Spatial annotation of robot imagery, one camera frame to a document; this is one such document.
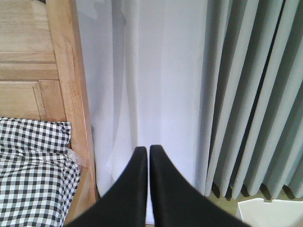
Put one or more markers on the black white checkered bedding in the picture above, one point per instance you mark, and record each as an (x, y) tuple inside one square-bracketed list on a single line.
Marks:
[(38, 179)]

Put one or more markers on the white plastic trash bin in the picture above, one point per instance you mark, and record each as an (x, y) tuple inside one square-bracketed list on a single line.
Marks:
[(277, 213)]

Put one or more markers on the wooden bed frame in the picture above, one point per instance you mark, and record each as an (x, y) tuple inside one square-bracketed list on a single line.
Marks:
[(42, 77)]

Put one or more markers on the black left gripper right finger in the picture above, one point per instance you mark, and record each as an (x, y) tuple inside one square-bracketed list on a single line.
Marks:
[(176, 203)]

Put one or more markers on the grey pleated curtain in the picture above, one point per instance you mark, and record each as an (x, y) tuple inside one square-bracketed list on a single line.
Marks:
[(217, 83)]

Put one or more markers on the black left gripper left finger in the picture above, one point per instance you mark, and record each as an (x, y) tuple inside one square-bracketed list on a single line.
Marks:
[(124, 204)]

